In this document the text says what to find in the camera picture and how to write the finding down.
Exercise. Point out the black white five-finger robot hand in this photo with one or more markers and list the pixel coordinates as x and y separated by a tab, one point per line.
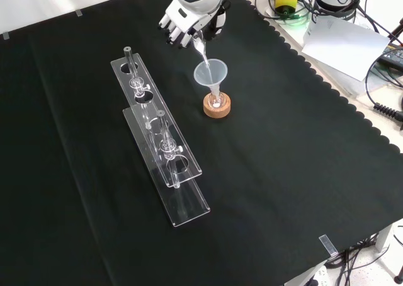
179	19

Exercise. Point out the translucent plastic funnel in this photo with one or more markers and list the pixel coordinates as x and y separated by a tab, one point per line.
217	73

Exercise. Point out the small glass round-bottom flask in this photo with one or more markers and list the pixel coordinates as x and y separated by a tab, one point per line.
216	100

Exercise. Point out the clear acrylic funnel stand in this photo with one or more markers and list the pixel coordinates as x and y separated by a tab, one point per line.
185	169

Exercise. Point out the yellow stop button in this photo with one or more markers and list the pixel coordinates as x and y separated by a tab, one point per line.
285	2

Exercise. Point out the white paper sheet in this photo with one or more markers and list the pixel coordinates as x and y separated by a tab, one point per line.
343	43

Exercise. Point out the black bench cloth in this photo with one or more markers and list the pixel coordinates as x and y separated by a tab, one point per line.
267	172

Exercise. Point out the black box with yellow label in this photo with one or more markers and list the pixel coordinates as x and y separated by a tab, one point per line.
393	56

